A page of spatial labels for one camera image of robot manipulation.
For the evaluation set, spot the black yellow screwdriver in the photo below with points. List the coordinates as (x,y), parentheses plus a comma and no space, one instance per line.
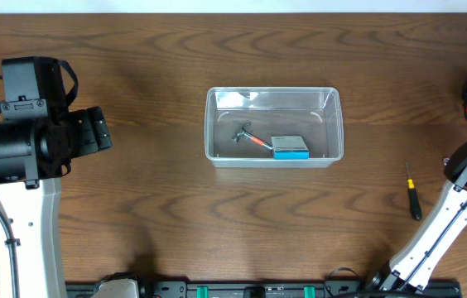
(414,205)

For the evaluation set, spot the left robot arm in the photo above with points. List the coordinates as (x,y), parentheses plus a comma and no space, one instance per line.
(39,138)

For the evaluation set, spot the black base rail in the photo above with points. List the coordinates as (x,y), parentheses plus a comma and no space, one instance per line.
(181,289)

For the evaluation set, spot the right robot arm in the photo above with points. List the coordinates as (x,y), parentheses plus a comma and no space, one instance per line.
(410,270)

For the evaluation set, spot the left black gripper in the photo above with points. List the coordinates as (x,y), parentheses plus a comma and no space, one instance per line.
(98,128)

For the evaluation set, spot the clear plastic container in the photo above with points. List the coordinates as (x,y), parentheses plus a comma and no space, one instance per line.
(314,113)

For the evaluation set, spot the blue white cardboard box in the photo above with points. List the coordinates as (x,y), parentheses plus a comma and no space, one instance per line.
(289,148)

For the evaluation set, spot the small claw hammer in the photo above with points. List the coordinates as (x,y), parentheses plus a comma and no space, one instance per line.
(242,132)

